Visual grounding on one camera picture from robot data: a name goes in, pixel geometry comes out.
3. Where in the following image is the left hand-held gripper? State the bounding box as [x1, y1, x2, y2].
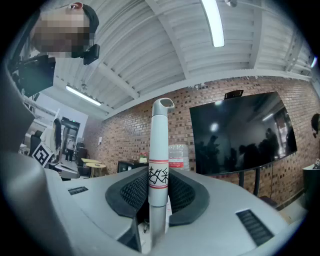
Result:
[29, 141, 81, 180]

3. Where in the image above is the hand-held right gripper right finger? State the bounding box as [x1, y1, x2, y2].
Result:
[159, 168, 305, 256]

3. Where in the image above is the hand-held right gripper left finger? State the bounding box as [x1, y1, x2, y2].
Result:
[44, 166, 151, 253]

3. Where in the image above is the yellow round table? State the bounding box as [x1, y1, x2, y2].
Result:
[81, 157, 103, 166]
[85, 162, 107, 177]

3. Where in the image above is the black office chair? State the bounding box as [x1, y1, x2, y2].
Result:
[76, 141, 88, 161]
[29, 130, 44, 156]

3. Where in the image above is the black television stand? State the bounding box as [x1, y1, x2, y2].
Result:
[237, 162, 278, 208]

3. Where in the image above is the dark double door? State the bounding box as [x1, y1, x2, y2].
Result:
[60, 116, 81, 161]

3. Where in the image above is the black glass-door cabinet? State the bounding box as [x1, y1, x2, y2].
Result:
[117, 160, 150, 174]

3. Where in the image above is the clear water bottle red label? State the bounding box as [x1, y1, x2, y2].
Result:
[167, 143, 190, 172]

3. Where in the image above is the white metal shelf rack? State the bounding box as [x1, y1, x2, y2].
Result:
[23, 96, 61, 131]

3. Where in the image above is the large black television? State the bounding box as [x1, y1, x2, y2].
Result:
[189, 91, 298, 176]

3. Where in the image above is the person's grey t-shirt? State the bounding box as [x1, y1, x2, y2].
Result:
[0, 59, 36, 153]

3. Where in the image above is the black chest-mounted box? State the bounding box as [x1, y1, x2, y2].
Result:
[11, 54, 56, 98]

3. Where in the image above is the black box above television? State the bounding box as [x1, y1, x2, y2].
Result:
[224, 89, 245, 100]

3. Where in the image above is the person's head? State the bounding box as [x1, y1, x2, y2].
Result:
[31, 2, 100, 60]

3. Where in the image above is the black head-mounted camera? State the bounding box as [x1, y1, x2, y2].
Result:
[82, 43, 101, 66]

